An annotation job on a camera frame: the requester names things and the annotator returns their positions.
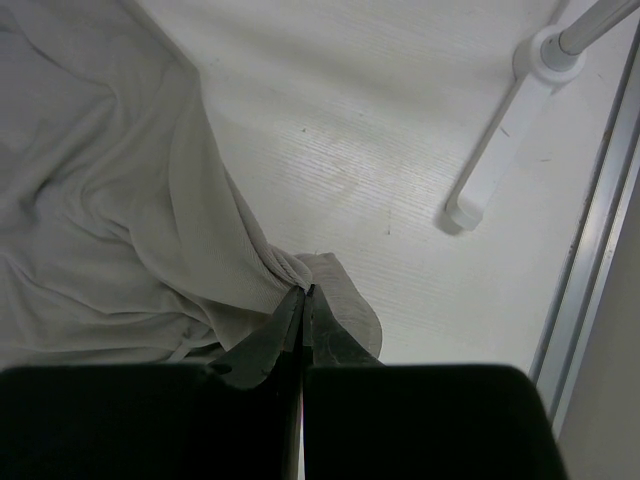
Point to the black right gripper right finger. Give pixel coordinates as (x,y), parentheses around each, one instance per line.
(366,420)

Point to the aluminium side rail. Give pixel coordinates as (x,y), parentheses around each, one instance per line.
(572,314)

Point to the grey trousers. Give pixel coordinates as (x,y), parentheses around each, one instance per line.
(123,237)

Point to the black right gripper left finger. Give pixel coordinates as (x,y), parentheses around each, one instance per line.
(233,418)

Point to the white metal clothes rack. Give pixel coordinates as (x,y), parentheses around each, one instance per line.
(543,64)

